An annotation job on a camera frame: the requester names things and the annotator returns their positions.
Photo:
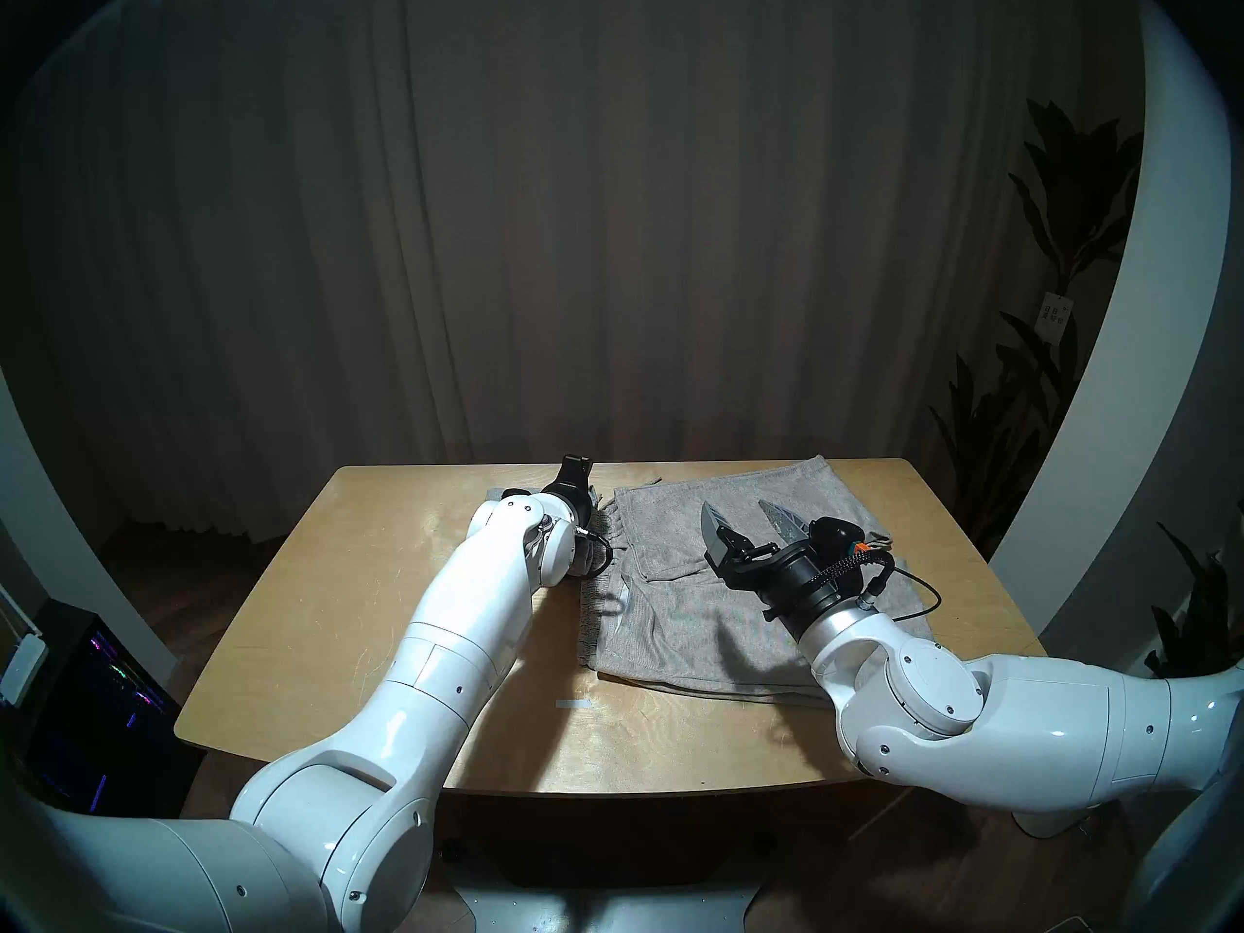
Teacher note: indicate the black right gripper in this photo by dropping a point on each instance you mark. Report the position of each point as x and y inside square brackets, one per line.
[797, 581]

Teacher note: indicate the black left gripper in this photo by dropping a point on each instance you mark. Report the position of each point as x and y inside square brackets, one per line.
[575, 489]

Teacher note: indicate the beige sweat shorts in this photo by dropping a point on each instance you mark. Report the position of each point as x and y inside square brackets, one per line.
[671, 630]

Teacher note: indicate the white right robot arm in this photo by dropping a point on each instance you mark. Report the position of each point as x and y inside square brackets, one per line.
[1020, 717]

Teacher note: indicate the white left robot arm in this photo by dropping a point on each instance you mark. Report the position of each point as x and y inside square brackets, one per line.
[389, 727]

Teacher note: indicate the light wooden table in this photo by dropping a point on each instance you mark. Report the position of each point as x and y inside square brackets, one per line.
[340, 571]

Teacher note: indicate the brown pleated curtain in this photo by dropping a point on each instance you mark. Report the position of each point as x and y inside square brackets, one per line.
[583, 212]

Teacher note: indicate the tall dark leafy plant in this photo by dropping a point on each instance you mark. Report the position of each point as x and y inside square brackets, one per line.
[1050, 397]

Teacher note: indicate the white plant tag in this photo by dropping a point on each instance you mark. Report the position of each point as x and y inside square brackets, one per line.
[1054, 316]

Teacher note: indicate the white cylindrical pot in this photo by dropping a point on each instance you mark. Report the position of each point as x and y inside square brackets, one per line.
[1050, 824]

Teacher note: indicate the small dark leafy plant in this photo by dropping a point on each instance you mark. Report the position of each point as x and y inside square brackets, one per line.
[1200, 610]

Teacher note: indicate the black computer tower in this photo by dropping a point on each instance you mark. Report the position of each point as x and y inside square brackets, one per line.
[97, 727]

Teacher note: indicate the white router box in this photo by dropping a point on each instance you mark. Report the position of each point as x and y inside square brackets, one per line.
[21, 659]

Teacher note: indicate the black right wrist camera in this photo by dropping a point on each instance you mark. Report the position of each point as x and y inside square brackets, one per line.
[836, 535]

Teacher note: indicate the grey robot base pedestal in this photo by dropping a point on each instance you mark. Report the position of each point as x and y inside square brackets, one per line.
[612, 907]

